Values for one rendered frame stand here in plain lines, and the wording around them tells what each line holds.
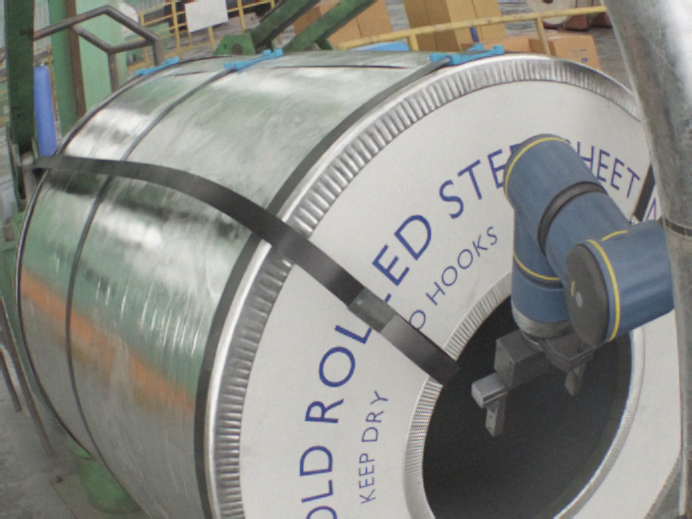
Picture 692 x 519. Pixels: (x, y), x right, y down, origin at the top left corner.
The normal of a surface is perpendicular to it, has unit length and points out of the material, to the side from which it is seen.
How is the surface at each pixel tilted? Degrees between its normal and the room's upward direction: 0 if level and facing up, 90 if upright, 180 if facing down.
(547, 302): 109
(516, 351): 25
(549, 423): 50
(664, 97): 86
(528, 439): 40
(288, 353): 90
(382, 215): 90
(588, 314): 90
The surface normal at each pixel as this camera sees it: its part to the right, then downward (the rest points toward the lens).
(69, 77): 0.52, 0.14
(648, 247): 0.03, -0.56
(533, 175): -0.70, -0.39
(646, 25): -0.79, 0.26
